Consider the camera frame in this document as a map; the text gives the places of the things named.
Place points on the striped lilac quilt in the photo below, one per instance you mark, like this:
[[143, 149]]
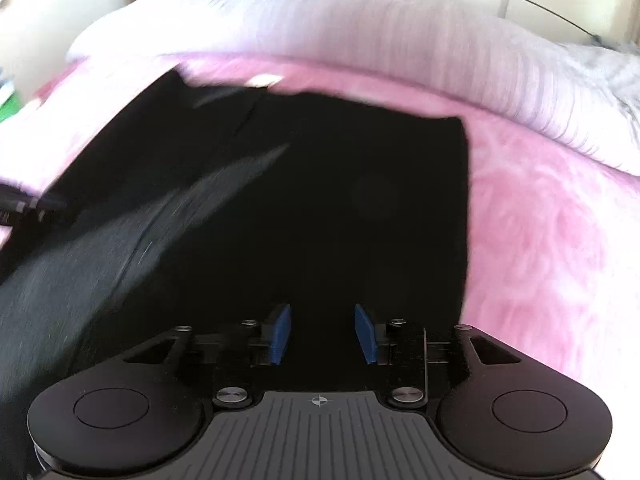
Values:
[[350, 20]]

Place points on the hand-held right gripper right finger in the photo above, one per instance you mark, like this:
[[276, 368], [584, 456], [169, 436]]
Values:
[[365, 332]]

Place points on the black garment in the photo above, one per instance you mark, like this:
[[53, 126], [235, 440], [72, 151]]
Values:
[[325, 185]]

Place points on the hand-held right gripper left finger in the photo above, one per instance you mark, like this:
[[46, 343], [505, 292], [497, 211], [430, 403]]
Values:
[[281, 335]]

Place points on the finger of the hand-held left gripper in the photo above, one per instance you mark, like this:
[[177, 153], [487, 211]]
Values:
[[25, 205]]

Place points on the pink rose blanket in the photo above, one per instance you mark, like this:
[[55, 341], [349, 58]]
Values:
[[550, 235]]

